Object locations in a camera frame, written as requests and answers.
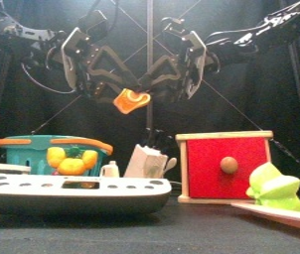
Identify small white toy bottle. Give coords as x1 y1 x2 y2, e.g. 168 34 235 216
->
100 160 121 179

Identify white grey tray with holes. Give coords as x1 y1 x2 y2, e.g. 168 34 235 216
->
0 172 173 216

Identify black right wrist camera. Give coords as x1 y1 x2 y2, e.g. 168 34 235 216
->
160 16 189 39

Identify yellow toy bell pepper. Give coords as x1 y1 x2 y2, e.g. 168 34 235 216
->
46 146 100 177

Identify flat white board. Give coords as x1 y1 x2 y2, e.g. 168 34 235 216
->
0 162 34 176

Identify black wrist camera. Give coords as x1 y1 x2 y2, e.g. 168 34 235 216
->
160 16 189 39
77 9 110 43

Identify white toy spoon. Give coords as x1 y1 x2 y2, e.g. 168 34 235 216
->
163 157 179 175

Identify teal basket with orange rim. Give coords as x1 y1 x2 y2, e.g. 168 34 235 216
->
0 134 114 177

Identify orange toy squash half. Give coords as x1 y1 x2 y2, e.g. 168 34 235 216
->
112 86 153 115

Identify black cable loop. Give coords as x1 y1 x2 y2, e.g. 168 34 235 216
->
21 61 79 95

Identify red wooden box with knob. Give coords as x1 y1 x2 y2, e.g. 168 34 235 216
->
176 130 275 204

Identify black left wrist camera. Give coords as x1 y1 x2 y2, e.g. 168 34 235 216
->
77 9 110 43

